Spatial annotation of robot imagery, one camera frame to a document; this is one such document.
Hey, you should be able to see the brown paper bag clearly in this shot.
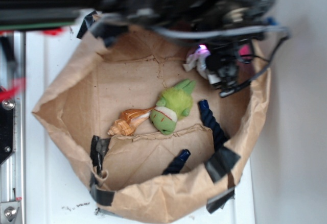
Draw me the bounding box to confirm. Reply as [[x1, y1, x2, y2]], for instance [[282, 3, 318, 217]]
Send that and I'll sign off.
[[33, 22, 271, 223]]

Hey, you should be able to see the grey cable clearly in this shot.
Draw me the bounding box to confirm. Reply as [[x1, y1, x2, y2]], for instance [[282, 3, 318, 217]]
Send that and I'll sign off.
[[94, 14, 292, 56]]

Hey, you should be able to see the white paper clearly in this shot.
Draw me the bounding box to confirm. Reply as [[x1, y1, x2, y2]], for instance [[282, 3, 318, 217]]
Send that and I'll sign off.
[[182, 45, 211, 80]]

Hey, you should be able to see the orange spiral seashell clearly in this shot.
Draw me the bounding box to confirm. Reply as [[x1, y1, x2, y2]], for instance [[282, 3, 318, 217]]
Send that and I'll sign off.
[[107, 107, 154, 136]]

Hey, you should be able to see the aluminium frame rail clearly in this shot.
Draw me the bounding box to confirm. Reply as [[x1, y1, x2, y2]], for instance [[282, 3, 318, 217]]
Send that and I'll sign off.
[[1, 31, 26, 223]]

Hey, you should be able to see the dark blue rope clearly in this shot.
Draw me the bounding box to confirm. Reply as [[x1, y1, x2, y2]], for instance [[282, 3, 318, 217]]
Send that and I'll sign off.
[[161, 99, 229, 176]]

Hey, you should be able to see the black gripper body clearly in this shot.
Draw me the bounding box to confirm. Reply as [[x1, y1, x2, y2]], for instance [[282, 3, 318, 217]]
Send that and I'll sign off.
[[205, 40, 253, 94]]

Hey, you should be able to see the metal corner bracket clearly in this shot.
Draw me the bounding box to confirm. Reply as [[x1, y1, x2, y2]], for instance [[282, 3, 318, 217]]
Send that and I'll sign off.
[[1, 201, 21, 224]]

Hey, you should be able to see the green plush toy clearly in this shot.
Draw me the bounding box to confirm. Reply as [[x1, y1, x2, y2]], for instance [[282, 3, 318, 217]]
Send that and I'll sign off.
[[150, 79, 196, 135]]

